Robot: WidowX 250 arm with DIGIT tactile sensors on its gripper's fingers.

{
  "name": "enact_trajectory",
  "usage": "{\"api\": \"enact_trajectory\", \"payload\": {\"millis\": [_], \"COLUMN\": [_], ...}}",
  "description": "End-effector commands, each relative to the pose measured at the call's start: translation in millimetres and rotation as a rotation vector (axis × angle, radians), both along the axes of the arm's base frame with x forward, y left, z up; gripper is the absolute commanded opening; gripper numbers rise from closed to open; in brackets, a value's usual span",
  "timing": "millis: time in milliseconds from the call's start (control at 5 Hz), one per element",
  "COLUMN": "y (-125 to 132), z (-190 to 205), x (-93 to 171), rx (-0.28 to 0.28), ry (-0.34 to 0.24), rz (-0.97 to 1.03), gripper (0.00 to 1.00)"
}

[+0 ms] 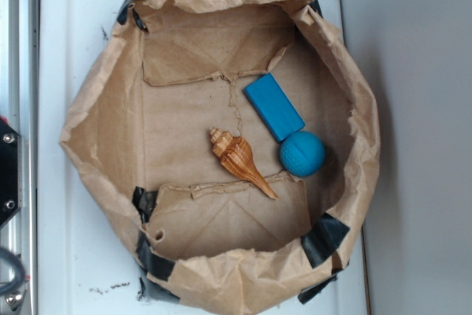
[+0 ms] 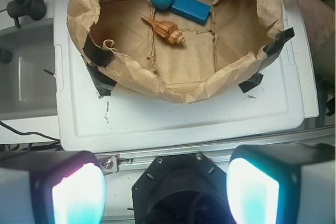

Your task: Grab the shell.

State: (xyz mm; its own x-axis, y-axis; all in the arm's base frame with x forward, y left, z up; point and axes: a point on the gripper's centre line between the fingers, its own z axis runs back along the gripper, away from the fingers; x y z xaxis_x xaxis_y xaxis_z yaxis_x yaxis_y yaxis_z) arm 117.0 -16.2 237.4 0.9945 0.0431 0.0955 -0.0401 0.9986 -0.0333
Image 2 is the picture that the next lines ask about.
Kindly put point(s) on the orange spiral sea shell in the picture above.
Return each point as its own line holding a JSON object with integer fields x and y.
{"x": 167, "y": 30}

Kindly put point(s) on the black tape strip lower right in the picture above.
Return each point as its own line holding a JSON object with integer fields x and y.
{"x": 251, "y": 83}

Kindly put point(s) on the blue rectangular block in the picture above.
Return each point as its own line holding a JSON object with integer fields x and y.
{"x": 193, "y": 10}

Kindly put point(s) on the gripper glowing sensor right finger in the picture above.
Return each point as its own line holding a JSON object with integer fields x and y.
{"x": 282, "y": 183}

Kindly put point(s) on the black tape strip lower left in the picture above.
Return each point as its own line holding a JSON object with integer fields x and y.
{"x": 103, "y": 84}

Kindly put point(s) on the crumpled brown paper bag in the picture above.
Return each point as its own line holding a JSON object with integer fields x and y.
{"x": 224, "y": 52}

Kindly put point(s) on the black faucet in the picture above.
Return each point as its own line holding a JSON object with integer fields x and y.
{"x": 34, "y": 9}

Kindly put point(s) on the white plastic bin lid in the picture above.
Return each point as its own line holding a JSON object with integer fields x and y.
{"x": 126, "y": 120}

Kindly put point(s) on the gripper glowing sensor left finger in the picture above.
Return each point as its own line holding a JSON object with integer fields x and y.
{"x": 51, "y": 187}

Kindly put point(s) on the black octagonal mount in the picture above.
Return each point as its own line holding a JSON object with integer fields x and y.
{"x": 186, "y": 188}

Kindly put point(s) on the black tape strip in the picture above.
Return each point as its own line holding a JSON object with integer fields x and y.
{"x": 251, "y": 83}
{"x": 97, "y": 55}
{"x": 103, "y": 84}
{"x": 274, "y": 49}

